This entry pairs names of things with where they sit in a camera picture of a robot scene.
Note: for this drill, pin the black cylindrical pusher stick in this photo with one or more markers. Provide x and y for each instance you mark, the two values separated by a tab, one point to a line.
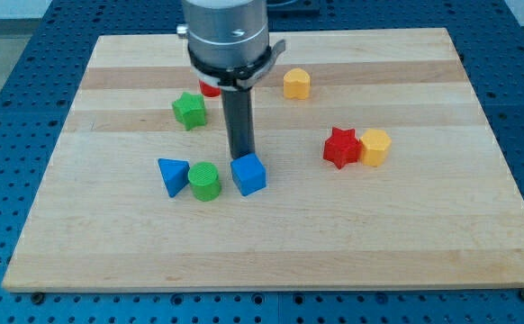
238	114

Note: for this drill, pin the green star block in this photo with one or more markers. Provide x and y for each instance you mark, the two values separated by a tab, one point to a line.
190	110

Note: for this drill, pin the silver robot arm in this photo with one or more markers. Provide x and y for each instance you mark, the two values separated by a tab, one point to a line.
228	43

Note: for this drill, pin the red block behind arm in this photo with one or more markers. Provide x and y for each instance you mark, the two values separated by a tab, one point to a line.
209	90

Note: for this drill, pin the blue triangle block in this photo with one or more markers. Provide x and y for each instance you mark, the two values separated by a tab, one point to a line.
174	174

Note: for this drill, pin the red star block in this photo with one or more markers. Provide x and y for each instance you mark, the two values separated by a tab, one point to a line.
342	147

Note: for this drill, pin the blue cube block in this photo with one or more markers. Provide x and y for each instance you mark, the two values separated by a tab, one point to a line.
248	174

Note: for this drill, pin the green cylinder block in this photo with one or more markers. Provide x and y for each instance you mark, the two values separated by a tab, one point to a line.
204	180

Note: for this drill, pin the yellow hexagon block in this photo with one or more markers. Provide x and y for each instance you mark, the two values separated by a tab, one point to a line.
375	147

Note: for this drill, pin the wooden board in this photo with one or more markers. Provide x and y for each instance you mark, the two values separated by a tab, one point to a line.
442	211

